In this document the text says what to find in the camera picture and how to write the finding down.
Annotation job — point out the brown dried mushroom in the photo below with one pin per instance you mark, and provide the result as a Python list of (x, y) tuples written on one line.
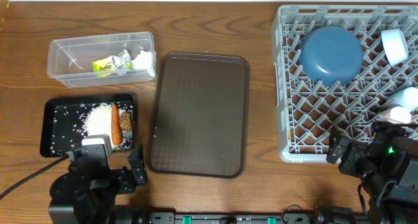
[(125, 122)]

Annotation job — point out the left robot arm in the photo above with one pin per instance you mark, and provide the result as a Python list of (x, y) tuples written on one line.
[(87, 193)]

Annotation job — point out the white tissue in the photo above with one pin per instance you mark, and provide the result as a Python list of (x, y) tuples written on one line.
[(143, 60)]

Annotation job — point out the light blue rice bowl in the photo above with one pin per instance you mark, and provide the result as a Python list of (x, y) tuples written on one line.
[(394, 45)]

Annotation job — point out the pink plastic cup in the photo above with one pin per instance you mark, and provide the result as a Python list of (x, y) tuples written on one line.
[(395, 115)]

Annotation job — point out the grey dishwasher rack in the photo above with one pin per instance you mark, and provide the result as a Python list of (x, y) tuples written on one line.
[(307, 112)]

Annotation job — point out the yellow foil snack wrapper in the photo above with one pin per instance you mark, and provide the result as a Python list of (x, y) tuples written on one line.
[(118, 64)]

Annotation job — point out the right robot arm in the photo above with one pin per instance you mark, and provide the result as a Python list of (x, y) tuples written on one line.
[(387, 169)]

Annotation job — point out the clear plastic bin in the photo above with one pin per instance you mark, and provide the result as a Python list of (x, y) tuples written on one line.
[(70, 60)]

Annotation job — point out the orange carrot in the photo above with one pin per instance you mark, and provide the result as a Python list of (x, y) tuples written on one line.
[(116, 134)]

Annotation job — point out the dark blue plate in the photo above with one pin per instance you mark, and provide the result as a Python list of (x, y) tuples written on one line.
[(330, 54)]

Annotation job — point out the black waste tray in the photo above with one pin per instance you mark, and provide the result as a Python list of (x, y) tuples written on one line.
[(64, 120)]

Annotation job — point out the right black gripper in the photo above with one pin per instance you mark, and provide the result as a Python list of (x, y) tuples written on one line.
[(354, 151)]

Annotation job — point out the white rice pile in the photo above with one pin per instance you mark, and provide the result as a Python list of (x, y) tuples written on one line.
[(99, 122)]

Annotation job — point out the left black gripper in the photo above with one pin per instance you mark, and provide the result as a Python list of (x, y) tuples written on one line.
[(130, 181)]

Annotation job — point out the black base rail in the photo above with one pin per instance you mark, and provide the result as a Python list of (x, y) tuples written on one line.
[(228, 218)]

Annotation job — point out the dark brown serving tray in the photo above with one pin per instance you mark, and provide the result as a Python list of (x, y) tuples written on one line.
[(200, 117)]

